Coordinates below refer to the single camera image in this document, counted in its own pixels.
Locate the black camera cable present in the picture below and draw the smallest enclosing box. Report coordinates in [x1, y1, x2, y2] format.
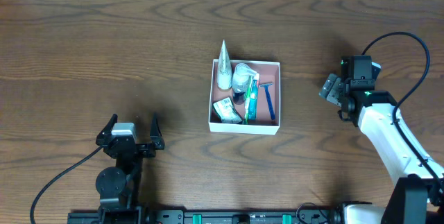
[361, 31, 444, 193]
[29, 146, 105, 224]

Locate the green toothbrush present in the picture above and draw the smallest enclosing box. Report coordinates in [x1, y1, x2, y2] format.
[244, 76, 254, 125]

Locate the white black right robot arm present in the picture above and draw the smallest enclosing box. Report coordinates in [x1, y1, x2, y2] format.
[319, 55, 443, 223]

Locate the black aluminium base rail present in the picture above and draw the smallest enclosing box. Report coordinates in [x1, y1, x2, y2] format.
[67, 203, 345, 224]

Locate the green white soap pack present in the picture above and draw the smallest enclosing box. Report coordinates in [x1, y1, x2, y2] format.
[212, 97, 242, 124]

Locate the blue disposable razor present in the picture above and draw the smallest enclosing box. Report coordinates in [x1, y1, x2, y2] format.
[259, 83, 275, 121]

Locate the clear spray bottle blue liquid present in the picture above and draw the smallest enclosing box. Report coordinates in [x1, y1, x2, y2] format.
[232, 63, 257, 105]

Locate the white green toothpaste tube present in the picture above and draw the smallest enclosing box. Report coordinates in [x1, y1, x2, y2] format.
[248, 74, 260, 121]

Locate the black left camera cable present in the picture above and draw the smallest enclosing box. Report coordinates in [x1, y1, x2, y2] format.
[29, 146, 105, 224]

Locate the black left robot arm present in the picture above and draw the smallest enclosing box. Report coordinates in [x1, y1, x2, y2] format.
[96, 114, 165, 223]

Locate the white cardboard box pink inside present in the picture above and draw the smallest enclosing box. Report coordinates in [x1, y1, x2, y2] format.
[208, 59, 282, 135]

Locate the white cream tube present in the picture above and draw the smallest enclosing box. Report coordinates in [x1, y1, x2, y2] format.
[216, 41, 232, 90]

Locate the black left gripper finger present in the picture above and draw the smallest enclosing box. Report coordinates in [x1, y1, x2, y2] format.
[96, 114, 118, 144]
[150, 114, 163, 144]

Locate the black right camera cable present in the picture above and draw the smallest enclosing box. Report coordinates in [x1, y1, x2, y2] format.
[361, 31, 444, 193]

